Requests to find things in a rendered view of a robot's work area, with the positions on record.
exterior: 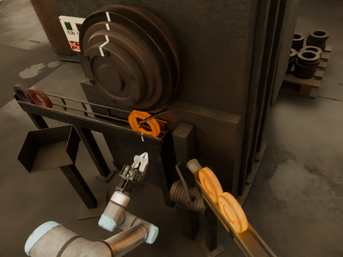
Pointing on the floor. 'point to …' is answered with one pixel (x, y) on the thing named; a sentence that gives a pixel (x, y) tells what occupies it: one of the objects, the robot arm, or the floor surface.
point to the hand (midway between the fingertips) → (145, 155)
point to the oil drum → (52, 26)
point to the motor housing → (192, 211)
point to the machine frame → (206, 84)
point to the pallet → (307, 63)
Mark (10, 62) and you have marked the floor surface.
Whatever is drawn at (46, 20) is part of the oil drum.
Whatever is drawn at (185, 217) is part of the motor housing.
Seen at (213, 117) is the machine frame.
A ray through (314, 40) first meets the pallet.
